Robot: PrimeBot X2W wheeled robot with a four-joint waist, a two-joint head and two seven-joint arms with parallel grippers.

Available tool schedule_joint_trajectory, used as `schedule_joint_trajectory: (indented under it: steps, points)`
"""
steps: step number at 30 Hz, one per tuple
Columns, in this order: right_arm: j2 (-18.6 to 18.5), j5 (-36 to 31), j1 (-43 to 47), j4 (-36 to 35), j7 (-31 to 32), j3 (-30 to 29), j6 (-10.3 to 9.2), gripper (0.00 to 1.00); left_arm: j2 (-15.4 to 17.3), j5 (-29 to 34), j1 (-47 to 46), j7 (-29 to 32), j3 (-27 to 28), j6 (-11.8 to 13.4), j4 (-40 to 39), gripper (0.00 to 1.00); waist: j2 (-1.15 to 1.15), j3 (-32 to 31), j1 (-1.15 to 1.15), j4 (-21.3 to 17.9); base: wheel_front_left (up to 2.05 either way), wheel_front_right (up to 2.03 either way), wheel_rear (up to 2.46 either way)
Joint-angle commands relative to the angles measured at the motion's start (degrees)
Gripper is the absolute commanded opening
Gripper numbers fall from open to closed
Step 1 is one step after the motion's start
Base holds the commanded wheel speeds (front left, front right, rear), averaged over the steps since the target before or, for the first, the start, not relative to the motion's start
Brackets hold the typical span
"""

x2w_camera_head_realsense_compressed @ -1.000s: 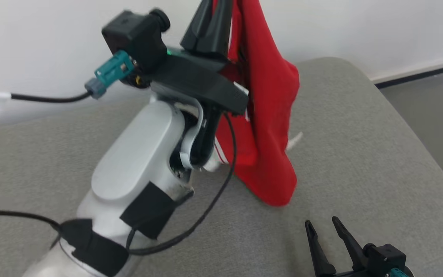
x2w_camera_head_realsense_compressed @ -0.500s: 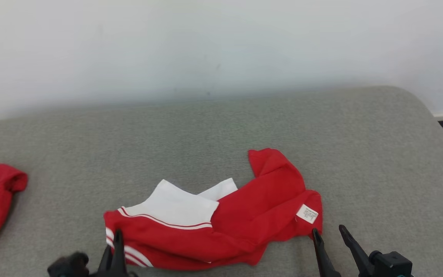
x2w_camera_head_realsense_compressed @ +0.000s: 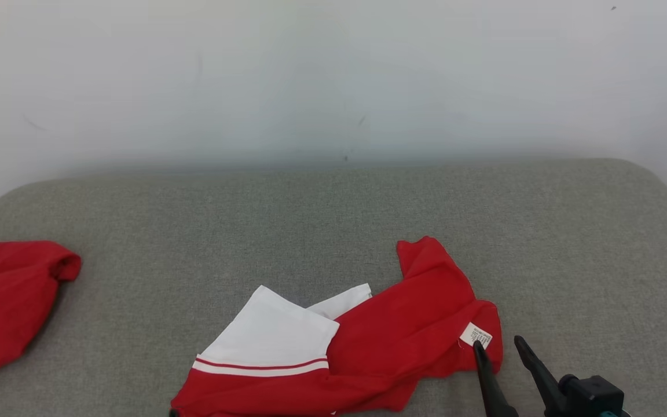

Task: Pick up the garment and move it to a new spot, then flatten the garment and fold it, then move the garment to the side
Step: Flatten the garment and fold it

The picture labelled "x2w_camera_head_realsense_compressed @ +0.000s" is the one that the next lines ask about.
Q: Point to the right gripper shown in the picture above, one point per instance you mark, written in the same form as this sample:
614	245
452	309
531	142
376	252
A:
624	413

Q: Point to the red jersey with number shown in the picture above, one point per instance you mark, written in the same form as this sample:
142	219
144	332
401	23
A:
391	347

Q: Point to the red shorts with white band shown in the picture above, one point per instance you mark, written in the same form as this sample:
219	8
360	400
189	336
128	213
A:
3	301

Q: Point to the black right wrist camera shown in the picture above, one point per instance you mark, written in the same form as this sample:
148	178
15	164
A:
594	397

